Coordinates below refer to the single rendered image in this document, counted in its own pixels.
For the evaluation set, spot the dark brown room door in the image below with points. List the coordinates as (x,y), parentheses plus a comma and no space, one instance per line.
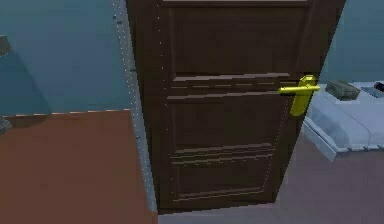
(220,126)

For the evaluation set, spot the grey green box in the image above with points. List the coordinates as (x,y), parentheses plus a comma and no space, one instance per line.
(342,89)

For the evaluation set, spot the pale blue bed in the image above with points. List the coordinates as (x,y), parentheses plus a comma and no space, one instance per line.
(346,123)

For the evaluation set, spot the black cylinder with red tip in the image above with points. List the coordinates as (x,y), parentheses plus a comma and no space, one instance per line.
(378,86)

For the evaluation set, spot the grey lamp base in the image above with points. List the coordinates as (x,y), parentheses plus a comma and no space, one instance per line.
(4,125)

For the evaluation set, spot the grey lamp shade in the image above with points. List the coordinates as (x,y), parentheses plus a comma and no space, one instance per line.
(4,45)

